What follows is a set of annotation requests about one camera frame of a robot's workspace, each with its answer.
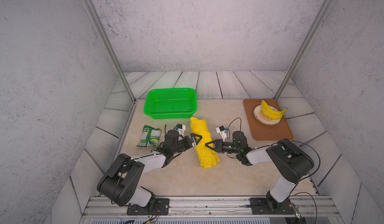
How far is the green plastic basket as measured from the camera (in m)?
1.12

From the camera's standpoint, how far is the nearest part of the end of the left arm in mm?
684

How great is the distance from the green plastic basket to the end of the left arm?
346 millimetres

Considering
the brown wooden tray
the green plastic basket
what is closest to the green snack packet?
the green plastic basket

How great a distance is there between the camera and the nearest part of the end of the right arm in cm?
71

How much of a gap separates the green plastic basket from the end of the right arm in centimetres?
38

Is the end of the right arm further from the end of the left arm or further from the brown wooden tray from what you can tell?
the brown wooden tray
